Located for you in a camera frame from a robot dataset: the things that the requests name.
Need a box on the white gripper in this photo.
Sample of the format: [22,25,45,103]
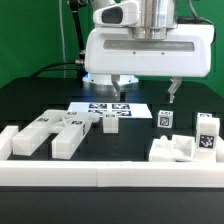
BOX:
[85,24,214,103]

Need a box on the white chair seat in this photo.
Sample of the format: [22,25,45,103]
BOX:
[149,135,195,162]

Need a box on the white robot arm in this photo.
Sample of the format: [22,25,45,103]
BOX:
[68,0,216,100]

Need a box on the white chair back piece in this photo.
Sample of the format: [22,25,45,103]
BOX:
[12,110,100,160]

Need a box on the white sheet with tags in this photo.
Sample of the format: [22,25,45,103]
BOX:
[68,102,152,119]

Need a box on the white U-shaped fence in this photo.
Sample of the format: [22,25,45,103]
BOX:
[0,126,224,188]

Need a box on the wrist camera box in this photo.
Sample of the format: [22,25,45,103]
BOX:
[93,0,140,26]

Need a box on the black cable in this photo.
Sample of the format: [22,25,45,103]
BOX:
[31,60,88,78]

